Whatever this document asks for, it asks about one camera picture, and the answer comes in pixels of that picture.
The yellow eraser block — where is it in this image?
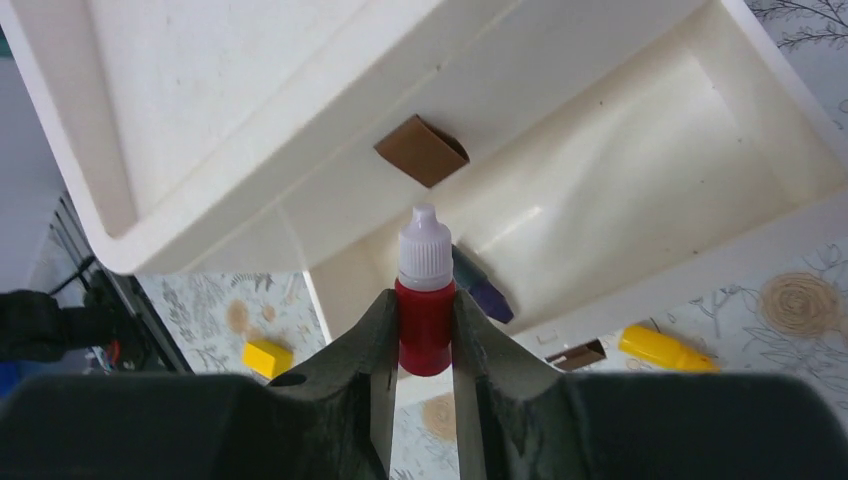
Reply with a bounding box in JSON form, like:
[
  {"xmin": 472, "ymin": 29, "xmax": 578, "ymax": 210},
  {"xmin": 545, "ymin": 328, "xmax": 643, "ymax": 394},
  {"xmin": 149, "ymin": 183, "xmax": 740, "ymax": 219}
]
[{"xmin": 242, "ymin": 339, "xmax": 294, "ymax": 380}]

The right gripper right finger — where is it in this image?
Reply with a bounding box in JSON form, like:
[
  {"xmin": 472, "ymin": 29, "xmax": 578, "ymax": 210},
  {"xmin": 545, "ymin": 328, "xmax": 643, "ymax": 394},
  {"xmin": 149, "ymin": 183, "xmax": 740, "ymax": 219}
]
[{"xmin": 451, "ymin": 292, "xmax": 847, "ymax": 479}]

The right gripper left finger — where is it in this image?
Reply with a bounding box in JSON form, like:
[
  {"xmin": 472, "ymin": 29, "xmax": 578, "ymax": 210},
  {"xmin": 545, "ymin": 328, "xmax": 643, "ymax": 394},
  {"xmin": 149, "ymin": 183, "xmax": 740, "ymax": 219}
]
[{"xmin": 1, "ymin": 289, "xmax": 398, "ymax": 479}]

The red marker cap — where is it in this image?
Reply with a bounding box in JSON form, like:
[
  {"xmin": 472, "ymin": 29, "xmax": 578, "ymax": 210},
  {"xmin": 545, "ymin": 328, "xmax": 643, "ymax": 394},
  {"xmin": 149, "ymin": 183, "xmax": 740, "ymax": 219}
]
[{"xmin": 395, "ymin": 204, "xmax": 456, "ymax": 377}]

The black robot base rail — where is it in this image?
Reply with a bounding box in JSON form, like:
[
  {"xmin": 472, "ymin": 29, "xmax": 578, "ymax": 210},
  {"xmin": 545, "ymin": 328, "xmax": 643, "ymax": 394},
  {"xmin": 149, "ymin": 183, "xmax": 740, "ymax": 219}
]
[{"xmin": 50, "ymin": 192, "xmax": 193, "ymax": 374}]

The floral table mat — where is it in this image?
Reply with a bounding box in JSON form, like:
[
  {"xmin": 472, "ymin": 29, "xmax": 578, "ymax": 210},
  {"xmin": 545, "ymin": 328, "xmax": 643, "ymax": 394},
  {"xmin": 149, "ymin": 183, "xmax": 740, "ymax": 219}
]
[{"xmin": 139, "ymin": 1, "xmax": 847, "ymax": 397}]

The white three-drawer cabinet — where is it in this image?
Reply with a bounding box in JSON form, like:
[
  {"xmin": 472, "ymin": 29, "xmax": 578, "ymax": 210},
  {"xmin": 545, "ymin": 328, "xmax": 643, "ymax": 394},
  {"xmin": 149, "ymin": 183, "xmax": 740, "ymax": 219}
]
[{"xmin": 1, "ymin": 1, "xmax": 698, "ymax": 273}]

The yellow marker cap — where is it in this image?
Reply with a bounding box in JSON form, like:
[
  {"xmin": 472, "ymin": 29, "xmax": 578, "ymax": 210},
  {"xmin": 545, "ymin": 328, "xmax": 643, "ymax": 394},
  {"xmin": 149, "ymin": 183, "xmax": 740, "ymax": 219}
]
[{"xmin": 618, "ymin": 325, "xmax": 720, "ymax": 372}]

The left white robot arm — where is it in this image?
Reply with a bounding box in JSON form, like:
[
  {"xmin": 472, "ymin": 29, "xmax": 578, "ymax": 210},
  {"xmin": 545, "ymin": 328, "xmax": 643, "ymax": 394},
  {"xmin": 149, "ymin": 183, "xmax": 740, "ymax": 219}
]
[{"xmin": 1, "ymin": 290, "xmax": 122, "ymax": 363}]

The dark blue marker cap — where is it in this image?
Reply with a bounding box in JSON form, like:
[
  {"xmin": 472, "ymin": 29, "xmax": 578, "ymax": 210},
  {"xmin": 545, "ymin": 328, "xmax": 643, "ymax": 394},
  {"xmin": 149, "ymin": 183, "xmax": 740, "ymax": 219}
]
[{"xmin": 452, "ymin": 245, "xmax": 514, "ymax": 324}]

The white drawer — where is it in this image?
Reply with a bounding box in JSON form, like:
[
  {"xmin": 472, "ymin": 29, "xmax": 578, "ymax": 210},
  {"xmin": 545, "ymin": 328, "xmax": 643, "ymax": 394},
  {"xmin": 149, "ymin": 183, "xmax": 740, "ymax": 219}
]
[{"xmin": 285, "ymin": 1, "xmax": 847, "ymax": 356}]

